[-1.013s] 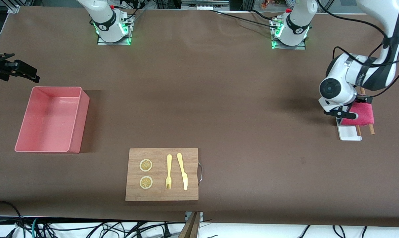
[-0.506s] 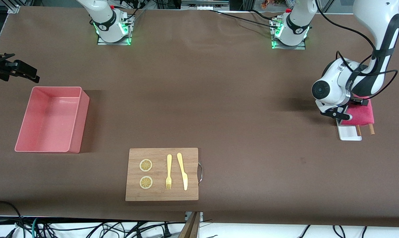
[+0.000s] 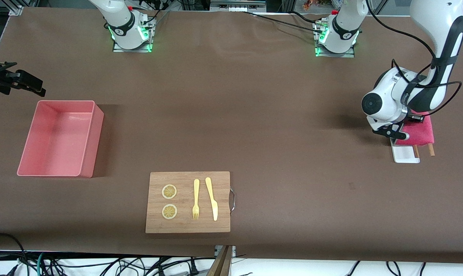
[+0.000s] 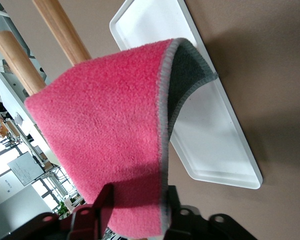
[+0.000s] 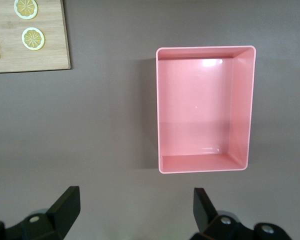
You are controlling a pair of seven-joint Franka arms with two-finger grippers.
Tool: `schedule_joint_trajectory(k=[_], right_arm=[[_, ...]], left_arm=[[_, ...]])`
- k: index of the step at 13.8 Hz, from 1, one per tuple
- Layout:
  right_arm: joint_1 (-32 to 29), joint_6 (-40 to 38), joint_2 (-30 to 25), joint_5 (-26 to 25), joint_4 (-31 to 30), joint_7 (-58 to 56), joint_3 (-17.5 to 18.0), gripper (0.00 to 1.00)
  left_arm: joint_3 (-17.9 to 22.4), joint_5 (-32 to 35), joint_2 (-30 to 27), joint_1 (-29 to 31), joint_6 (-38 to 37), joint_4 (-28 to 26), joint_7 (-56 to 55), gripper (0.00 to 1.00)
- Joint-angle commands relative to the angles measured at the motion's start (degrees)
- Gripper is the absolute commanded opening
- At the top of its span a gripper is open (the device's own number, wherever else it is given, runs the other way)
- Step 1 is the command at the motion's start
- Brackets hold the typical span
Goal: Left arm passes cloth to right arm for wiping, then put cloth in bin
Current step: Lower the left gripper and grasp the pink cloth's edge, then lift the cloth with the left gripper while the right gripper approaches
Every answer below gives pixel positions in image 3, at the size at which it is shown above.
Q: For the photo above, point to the black power plug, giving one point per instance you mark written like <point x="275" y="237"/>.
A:
<point x="193" y="267"/>

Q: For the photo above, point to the pink plastic bin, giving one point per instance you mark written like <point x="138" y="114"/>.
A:
<point x="57" y="142"/>

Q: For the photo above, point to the white rectangular tray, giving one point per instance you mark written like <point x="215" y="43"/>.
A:
<point x="404" y="155"/>

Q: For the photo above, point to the yellow plastic fork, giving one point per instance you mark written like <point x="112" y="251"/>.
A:
<point x="196" y="199"/>

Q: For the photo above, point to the yellow plastic knife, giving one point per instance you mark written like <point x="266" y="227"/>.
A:
<point x="211" y="197"/>

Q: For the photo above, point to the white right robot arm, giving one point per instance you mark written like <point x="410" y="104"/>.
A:
<point x="120" y="23"/>

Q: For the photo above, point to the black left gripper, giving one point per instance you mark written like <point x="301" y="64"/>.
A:
<point x="416" y="118"/>

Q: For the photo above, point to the aluminium corner bracket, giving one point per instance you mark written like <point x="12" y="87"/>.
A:
<point x="16" y="10"/>

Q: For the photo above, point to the pink and grey cloth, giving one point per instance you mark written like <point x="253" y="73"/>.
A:
<point x="421" y="134"/>

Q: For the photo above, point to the lemon slice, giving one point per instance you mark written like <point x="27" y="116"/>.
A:
<point x="169" y="212"/>
<point x="169" y="191"/>

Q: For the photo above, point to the small metal bracket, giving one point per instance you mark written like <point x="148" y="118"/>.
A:
<point x="233" y="250"/>

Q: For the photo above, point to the brown wooden bar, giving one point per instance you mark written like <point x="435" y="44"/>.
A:
<point x="222" y="264"/>

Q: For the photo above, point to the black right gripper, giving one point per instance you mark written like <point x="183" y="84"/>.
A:
<point x="2" y="81"/>

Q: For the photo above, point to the grey power strip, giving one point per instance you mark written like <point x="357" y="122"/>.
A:
<point x="235" y="4"/>

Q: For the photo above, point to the wooden cutting board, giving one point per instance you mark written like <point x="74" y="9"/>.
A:
<point x="187" y="226"/>

